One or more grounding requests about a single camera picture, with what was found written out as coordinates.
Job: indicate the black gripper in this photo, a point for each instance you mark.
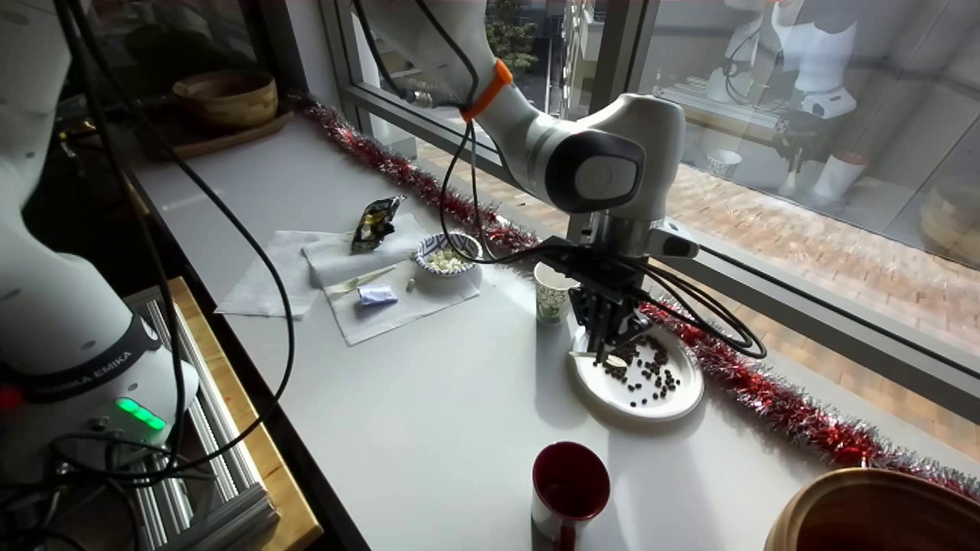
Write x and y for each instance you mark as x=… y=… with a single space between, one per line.
x=604 y=283

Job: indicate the cream plastic spoon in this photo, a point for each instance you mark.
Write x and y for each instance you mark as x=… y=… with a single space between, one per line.
x=614 y=359

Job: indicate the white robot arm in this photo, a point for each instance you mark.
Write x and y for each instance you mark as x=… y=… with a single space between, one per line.
x=608 y=173

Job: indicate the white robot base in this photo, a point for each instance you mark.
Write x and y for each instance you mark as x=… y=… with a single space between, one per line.
x=76 y=365

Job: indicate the white patterned paper cup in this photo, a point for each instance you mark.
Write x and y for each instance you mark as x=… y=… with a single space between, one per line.
x=553 y=296

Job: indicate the white plate with beans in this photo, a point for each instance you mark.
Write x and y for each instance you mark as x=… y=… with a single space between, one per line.
x=663 y=382

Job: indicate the red silver tinsel garland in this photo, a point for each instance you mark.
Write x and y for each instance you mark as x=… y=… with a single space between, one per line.
x=719 y=343

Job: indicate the patterned bowl with food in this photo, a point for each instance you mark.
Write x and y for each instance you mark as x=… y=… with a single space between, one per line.
x=448 y=262

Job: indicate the white mug red interior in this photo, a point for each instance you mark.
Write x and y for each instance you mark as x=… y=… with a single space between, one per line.
x=571 y=487

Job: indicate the black yellow snack bag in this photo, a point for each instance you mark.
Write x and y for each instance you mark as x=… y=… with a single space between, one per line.
x=373 y=225

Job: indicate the cream plastic fork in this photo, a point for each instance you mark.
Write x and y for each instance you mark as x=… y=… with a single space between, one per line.
x=360 y=283

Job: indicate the folded white paper napkin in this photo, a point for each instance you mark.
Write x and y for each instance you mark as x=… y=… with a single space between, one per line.
x=324 y=239

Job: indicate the golden wooden bowl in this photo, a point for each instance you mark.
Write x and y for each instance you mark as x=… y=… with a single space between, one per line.
x=870 y=510

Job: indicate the large white paper napkin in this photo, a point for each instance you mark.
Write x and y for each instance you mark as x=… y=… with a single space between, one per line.
x=276 y=291

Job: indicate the grey metal rack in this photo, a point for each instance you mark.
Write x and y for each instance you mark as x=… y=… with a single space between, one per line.
x=218 y=506

